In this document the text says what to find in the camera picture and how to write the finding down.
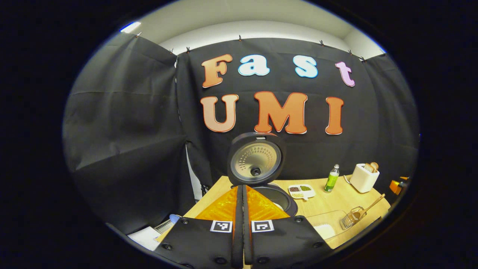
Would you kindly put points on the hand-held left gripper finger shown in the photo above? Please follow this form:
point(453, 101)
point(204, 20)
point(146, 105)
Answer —
point(247, 224)
point(239, 224)

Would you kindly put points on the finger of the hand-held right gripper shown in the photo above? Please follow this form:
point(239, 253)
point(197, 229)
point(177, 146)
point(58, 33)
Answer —
point(397, 185)

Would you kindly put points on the wooden spoon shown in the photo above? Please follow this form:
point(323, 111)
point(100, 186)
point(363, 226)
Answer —
point(369, 207)

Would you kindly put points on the black rice cooker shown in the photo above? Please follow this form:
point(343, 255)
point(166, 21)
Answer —
point(257, 157)

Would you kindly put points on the clear rice container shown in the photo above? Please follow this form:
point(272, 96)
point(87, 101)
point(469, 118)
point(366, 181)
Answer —
point(325, 226)

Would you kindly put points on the toast bread slice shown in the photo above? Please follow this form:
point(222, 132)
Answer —
point(369, 168)
point(375, 165)

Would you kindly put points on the white toaster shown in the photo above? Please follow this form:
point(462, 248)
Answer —
point(362, 181)

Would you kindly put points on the white divided bean tray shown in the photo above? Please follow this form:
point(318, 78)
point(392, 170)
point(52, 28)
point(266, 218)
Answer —
point(301, 191)

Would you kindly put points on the green drink bottle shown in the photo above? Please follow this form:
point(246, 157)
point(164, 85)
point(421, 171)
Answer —
point(331, 181)

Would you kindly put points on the white paper sheet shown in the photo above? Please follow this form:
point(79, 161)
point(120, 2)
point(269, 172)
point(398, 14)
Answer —
point(143, 239)

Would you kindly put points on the black backdrop cloth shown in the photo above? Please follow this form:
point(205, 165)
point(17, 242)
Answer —
point(130, 130)

